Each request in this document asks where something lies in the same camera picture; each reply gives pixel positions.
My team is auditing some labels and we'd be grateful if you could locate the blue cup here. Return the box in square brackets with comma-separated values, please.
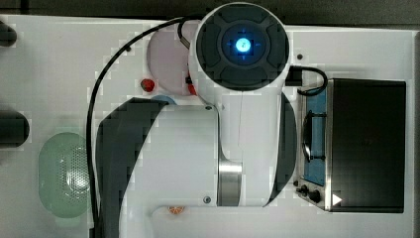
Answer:
[151, 94, 176, 105]

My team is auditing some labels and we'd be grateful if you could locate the black toaster oven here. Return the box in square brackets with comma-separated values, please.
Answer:
[294, 78, 406, 213]

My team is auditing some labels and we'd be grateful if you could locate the green perforated colander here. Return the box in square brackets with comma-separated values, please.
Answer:
[39, 132, 90, 218]

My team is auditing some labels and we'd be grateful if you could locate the small red strawberry toy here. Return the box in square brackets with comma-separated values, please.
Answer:
[141, 78, 156, 92]

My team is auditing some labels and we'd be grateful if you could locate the black cylinder at edge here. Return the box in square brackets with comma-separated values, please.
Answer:
[0, 22, 17, 47]

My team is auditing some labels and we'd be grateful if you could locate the red ketchup bottle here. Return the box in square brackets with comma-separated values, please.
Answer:
[185, 72, 197, 95]

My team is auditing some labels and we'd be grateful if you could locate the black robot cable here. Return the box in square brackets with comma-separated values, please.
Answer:
[85, 15, 199, 238]

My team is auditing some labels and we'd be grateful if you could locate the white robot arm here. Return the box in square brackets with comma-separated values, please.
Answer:
[95, 2, 294, 238]

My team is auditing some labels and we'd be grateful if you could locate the pink round plate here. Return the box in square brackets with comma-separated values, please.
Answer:
[147, 24, 190, 96]

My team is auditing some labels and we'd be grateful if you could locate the orange slice toy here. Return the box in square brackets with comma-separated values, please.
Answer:
[168, 206, 184, 215]

